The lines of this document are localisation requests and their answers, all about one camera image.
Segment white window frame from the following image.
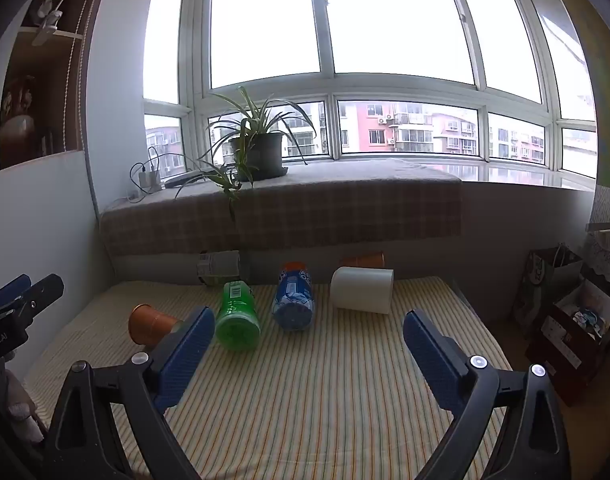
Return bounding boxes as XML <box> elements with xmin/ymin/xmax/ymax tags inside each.
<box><xmin>143</xmin><ymin>0</ymin><xmax>598</xmax><ymax>192</ymax></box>

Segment green paper bag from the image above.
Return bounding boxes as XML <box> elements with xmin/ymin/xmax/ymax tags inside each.
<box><xmin>513</xmin><ymin>244</ymin><xmax>584</xmax><ymax>333</ymax></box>

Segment white cup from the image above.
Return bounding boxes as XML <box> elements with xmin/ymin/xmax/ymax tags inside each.
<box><xmin>330</xmin><ymin>266</ymin><xmax>395</xmax><ymax>315</ymax></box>

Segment white charger with cables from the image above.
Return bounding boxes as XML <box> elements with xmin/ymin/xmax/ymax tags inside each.
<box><xmin>129</xmin><ymin>146</ymin><xmax>162</xmax><ymax>204</ymax></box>

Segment spider plant in dark pot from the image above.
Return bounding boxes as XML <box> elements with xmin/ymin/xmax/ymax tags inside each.
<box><xmin>174</xmin><ymin>85</ymin><xmax>311</xmax><ymax>227</ymax></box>

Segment white small fan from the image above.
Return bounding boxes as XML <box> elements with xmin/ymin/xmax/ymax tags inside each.
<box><xmin>31</xmin><ymin>0</ymin><xmax>64</xmax><ymax>47</ymax></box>

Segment white lace cloth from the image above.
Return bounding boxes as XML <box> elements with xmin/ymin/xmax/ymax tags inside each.
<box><xmin>584</xmin><ymin>184</ymin><xmax>610</xmax><ymax>292</ymax></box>

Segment plaid blanket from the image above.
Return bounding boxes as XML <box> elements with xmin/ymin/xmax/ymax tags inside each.
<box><xmin>99</xmin><ymin>157</ymin><xmax>464</xmax><ymax>267</ymax></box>

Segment striped table mat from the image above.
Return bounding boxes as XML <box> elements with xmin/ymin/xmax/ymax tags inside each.
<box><xmin>22</xmin><ymin>276</ymin><xmax>514</xmax><ymax>480</ymax></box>

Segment wooden wall shelf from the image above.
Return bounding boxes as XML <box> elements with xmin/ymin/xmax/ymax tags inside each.
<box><xmin>0</xmin><ymin>0</ymin><xmax>116</xmax><ymax>172</ymax></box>

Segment green plastic bottle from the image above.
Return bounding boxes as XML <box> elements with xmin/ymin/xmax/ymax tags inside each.
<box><xmin>214</xmin><ymin>281</ymin><xmax>262</xmax><ymax>350</ymax></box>

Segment clear grey plastic bottle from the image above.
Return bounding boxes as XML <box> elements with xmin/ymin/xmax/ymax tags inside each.
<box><xmin>196</xmin><ymin>249</ymin><xmax>251</xmax><ymax>288</ymax></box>

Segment dark flat device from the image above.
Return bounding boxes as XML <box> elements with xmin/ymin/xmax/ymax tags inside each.
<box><xmin>163</xmin><ymin>172</ymin><xmax>206</xmax><ymax>190</ymax></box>

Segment beaded blind cord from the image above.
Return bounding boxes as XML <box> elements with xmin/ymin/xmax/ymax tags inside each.
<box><xmin>60</xmin><ymin>0</ymin><xmax>108</xmax><ymax>153</ymax></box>

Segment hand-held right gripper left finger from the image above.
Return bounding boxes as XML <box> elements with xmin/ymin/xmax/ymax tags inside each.
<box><xmin>42</xmin><ymin>306</ymin><xmax>216</xmax><ymax>480</ymax></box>

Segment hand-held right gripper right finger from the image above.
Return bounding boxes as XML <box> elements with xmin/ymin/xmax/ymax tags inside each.
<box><xmin>402</xmin><ymin>309</ymin><xmax>572</xmax><ymax>480</ymax></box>

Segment blue plastic bottle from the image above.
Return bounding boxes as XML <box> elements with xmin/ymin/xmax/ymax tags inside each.
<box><xmin>271</xmin><ymin>261</ymin><xmax>317</xmax><ymax>334</ymax></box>

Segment copper orange cup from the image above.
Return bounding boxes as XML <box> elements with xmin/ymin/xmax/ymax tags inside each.
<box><xmin>339</xmin><ymin>252</ymin><xmax>386</xmax><ymax>270</ymax></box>
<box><xmin>128</xmin><ymin>303</ymin><xmax>180</xmax><ymax>347</ymax></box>

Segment dark round vase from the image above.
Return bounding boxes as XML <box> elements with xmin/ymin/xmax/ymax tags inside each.
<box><xmin>0</xmin><ymin>76</ymin><xmax>36</xmax><ymax>157</ymax></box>

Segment dark red open box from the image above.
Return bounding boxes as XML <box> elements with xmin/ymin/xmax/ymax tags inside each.
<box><xmin>526</xmin><ymin>278</ymin><xmax>610</xmax><ymax>407</ymax></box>

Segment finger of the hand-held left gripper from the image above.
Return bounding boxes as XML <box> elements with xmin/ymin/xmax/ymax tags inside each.
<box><xmin>0</xmin><ymin>274</ymin><xmax>32</xmax><ymax>312</ymax></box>
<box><xmin>0</xmin><ymin>273</ymin><xmax>66</xmax><ymax>333</ymax></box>

